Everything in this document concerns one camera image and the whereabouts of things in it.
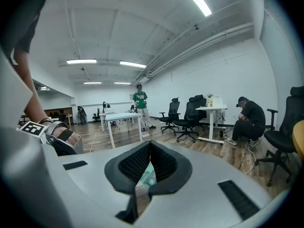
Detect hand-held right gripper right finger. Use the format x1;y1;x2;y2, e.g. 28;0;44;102
136;140;273;228

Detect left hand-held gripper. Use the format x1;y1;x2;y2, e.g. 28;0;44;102
19;120;85;157

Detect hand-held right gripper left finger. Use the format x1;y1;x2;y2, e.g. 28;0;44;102
41;140;152;228

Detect person's left forearm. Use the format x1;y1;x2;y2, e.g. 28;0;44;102
23;86;55;126

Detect person's left hand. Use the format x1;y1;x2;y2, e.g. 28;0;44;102
50;126;80;144

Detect white long desk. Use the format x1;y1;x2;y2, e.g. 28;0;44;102
99;111;120;133

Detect light blue table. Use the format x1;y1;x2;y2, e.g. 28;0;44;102
104;112;143;149

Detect white standing desk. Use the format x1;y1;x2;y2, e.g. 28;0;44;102
195;104;228;145

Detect round yellow wooden table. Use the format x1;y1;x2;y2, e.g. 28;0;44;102
292;120;304;157

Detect person's black shirt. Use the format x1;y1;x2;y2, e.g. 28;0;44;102
0;0;52;57

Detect white ceiling pipes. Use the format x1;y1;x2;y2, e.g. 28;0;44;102
135;22;254;81

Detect white wavy strip cable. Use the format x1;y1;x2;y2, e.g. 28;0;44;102
90;127;99;152

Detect black power cable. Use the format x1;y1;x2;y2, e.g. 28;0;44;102
237;141;250;171

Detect white power cable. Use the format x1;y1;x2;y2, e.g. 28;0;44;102
244;141;257;176

